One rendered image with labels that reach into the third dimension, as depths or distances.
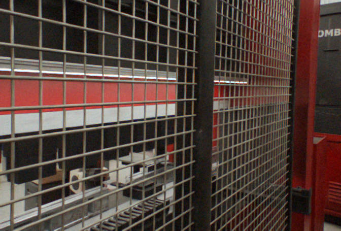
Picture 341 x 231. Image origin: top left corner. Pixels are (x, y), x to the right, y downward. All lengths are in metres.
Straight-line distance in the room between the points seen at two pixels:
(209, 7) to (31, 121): 0.79
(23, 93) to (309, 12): 1.84
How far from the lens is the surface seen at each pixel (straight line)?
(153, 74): 1.31
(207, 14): 0.54
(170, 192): 1.39
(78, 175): 2.41
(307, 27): 2.38
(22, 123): 1.16
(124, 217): 1.03
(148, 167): 1.72
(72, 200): 1.37
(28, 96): 1.17
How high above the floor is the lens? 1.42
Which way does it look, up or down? 3 degrees down
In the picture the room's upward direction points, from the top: 1 degrees clockwise
